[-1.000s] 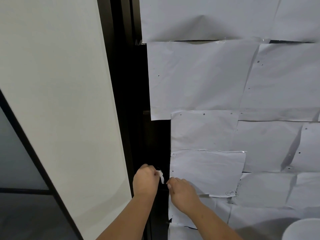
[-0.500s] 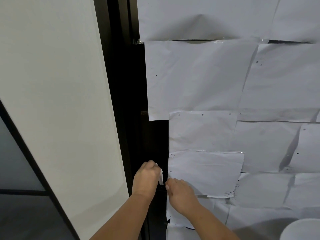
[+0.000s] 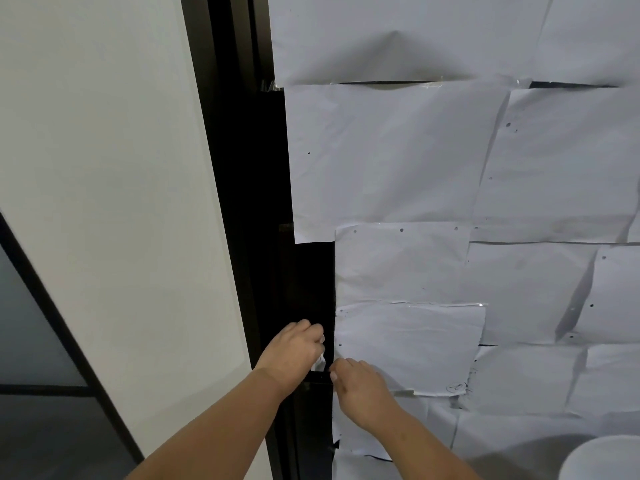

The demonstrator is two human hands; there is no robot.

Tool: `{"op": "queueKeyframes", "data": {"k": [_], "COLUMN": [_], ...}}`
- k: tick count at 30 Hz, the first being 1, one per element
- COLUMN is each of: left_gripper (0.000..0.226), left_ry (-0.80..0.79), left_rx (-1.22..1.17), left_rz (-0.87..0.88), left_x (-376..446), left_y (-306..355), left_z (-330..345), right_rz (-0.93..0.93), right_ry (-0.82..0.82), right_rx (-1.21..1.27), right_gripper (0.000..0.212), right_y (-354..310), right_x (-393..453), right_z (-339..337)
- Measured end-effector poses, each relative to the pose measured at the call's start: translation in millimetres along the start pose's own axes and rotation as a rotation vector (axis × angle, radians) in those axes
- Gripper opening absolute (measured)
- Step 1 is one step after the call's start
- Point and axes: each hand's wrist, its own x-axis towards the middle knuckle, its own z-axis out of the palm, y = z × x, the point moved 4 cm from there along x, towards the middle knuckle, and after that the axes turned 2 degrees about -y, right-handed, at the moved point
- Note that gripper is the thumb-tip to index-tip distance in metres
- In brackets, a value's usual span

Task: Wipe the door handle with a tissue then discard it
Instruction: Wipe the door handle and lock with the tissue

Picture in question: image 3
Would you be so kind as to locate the person's right thumb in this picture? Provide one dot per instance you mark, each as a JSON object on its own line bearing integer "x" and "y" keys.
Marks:
{"x": 335, "y": 382}

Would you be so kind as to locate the black framed glass door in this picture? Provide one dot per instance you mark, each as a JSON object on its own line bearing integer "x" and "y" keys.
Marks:
{"x": 45, "y": 374}

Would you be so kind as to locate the dark window frame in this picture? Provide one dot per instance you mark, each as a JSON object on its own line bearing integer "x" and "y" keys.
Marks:
{"x": 250, "y": 194}

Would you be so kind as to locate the wall of taped paper sheets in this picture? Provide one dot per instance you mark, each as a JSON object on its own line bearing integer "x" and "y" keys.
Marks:
{"x": 500, "y": 159}

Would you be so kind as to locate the person's left fingers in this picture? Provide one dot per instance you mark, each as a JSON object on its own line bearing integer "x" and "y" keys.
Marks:
{"x": 312, "y": 334}

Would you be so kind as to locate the person's right forearm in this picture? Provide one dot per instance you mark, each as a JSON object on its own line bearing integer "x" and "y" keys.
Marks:
{"x": 420, "y": 452}

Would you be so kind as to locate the person's left forearm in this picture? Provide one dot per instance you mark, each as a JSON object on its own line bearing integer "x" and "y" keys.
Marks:
{"x": 215, "y": 434}

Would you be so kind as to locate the person's left hand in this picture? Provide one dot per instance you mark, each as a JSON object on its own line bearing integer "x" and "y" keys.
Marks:
{"x": 287, "y": 352}

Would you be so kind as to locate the white paper sheet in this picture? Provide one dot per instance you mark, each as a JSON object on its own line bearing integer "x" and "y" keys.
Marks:
{"x": 415, "y": 344}

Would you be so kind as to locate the clear tape strip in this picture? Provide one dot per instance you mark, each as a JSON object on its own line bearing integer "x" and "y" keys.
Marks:
{"x": 270, "y": 86}

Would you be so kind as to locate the round white object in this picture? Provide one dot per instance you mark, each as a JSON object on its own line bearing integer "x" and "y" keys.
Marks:
{"x": 605, "y": 459}

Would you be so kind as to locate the small white tape roll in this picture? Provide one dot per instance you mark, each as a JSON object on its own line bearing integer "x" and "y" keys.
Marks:
{"x": 319, "y": 363}

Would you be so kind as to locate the person's right hand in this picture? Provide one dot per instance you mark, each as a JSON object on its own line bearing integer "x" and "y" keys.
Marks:
{"x": 362, "y": 394}

